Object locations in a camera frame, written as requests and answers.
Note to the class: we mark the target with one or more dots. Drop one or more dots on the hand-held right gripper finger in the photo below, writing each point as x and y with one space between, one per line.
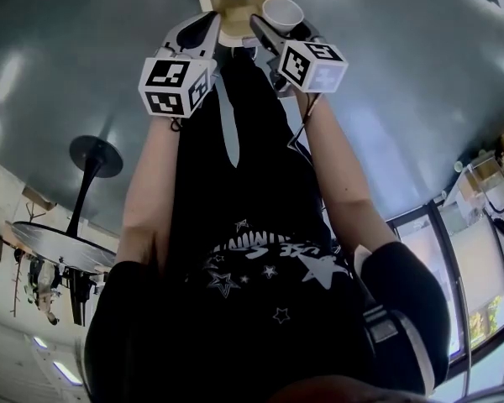
311 32
266 34

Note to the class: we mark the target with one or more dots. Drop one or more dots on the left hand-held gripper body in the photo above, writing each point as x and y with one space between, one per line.
172 82

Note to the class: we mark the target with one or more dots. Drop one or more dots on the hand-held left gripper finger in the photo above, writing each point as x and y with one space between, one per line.
174 34
215 36

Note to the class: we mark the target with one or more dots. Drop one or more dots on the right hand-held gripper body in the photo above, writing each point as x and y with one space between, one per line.
315 69

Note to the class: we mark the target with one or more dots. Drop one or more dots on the white trash bin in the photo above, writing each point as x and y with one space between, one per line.
235 25

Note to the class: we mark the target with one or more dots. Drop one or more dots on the white paper cup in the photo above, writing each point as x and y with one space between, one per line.
281 13

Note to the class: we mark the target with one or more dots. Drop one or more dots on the person's left forearm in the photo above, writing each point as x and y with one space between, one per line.
151 191

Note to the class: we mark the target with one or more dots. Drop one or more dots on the person's right forearm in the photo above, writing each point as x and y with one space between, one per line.
344 174

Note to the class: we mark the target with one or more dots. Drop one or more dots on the small white cup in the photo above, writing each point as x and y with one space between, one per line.
458 165

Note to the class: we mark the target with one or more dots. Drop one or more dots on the black round marble table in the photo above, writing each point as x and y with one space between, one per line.
63 246

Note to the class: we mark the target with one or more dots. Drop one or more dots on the white shelf cabinet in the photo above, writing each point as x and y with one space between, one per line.
474 191

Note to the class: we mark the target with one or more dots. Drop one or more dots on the black star-print T-shirt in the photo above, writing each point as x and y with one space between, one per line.
243 330

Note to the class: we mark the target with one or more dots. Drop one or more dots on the ceiling strip light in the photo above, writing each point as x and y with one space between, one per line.
67 373
40 342

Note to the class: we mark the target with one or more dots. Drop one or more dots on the glass window wall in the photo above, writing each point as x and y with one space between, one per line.
458 288

